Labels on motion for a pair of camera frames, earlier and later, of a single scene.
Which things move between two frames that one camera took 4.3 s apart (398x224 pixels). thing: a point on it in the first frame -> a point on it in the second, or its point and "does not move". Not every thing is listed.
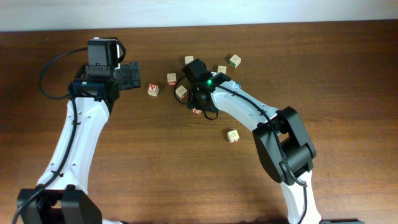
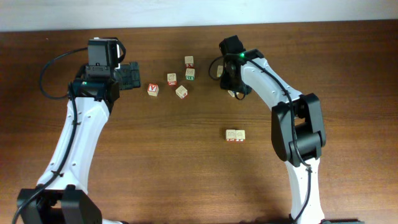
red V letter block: (153, 89) does not move
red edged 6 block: (233, 135) -> (240, 135)
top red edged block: (188, 59) does not move
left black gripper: (132, 78) does not move
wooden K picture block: (181, 91) does not move
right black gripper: (191, 101) -> (224, 84)
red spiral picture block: (171, 79) does not move
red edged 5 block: (196, 111) -> (231, 135)
